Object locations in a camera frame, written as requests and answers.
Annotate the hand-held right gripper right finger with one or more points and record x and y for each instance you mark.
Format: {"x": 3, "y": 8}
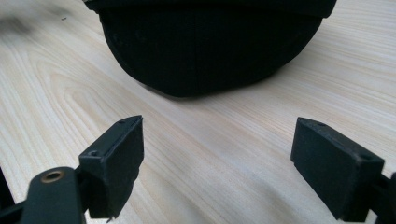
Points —
{"x": 333, "y": 174}

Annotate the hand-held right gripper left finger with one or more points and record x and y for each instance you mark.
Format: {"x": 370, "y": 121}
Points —
{"x": 116, "y": 165}

